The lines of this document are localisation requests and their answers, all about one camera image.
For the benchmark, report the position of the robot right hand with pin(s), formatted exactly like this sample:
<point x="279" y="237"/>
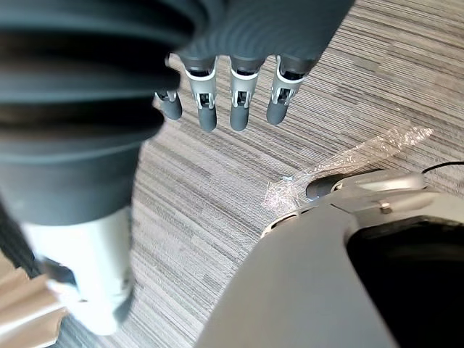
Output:
<point x="87" y="108"/>

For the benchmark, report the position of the beige wooden furniture edge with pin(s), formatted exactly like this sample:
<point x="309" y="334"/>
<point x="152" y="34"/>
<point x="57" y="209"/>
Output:
<point x="25" y="311"/>

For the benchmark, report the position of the dark robot foot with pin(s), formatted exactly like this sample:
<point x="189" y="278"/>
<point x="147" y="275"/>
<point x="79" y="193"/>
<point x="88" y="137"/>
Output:
<point x="319" y="186"/>

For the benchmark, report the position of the silver robot leg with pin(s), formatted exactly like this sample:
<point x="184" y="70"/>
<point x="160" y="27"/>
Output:
<point x="290" y="275"/>

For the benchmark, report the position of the clear plastic tape strip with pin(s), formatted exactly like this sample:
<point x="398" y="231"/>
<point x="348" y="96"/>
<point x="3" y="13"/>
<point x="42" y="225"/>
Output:
<point x="362" y="152"/>

